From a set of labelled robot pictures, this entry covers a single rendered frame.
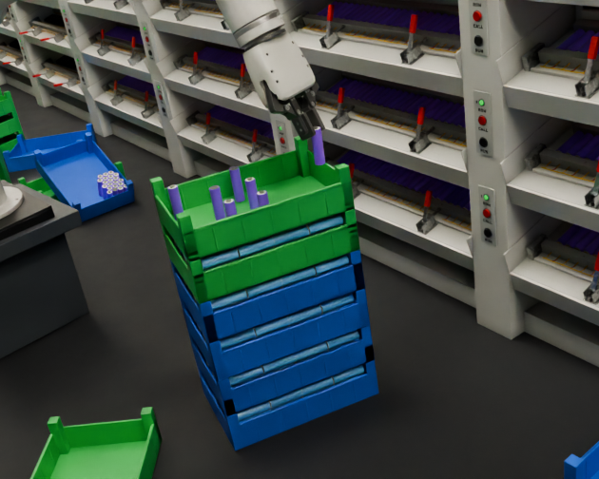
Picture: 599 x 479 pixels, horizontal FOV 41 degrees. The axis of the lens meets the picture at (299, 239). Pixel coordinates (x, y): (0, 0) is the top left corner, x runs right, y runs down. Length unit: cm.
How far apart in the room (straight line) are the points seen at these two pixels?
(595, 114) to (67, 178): 184
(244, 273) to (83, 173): 149
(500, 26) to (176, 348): 97
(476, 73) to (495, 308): 49
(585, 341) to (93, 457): 96
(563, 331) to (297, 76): 73
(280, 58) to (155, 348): 81
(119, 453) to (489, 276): 80
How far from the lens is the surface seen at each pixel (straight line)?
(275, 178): 153
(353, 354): 153
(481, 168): 158
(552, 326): 169
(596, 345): 163
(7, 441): 176
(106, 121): 336
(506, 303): 168
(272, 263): 137
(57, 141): 336
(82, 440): 165
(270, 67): 132
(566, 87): 143
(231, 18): 134
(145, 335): 193
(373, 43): 179
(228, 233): 132
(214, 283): 135
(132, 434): 161
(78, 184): 274
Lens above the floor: 100
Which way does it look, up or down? 27 degrees down
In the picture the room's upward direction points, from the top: 10 degrees counter-clockwise
